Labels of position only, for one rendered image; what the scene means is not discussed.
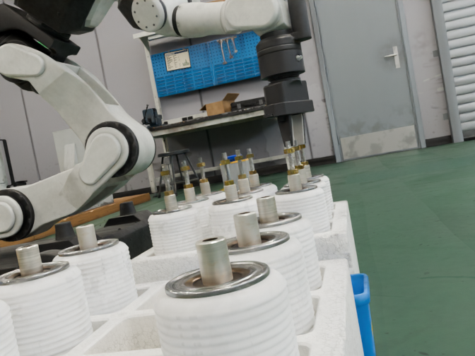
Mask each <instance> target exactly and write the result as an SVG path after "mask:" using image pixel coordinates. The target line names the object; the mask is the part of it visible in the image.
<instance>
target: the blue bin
mask: <svg viewBox="0 0 475 356"><path fill-rule="evenodd" d="M350 276H351V284H352V288H353V296H354V300H355V305H356V312H357V317H358V325H359V329H360V336H361V341H362V346H363V353H364V356H376V352H375V341H374V336H373V326H372V321H371V315H370V305H369V303H370V287H369V280H368V276H367V275H366V274H364V273H355V274H350Z"/></svg>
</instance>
